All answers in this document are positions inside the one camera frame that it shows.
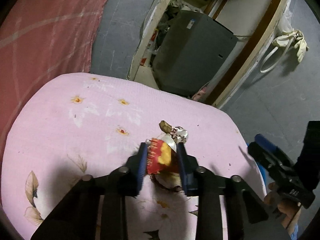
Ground brown food scrap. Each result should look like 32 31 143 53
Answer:
159 120 172 134

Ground pink plaid counter cloth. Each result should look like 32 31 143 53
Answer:
0 0 116 156

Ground white coiled hose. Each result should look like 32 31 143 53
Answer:
260 38 293 74

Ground right human hand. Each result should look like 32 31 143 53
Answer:
264 182 301 234

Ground red white sack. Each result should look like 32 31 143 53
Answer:
140 28 159 67

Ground red yellow snack wrapper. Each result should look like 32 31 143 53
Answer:
146 138 180 175

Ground white hanging gloves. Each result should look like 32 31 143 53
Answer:
272 30 309 63

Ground wooden door frame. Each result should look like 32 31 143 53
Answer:
129 0 287 104

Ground pink floral table cloth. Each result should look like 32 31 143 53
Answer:
1 73 266 239

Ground white knotted plastic bag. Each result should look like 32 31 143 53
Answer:
161 126 189 152

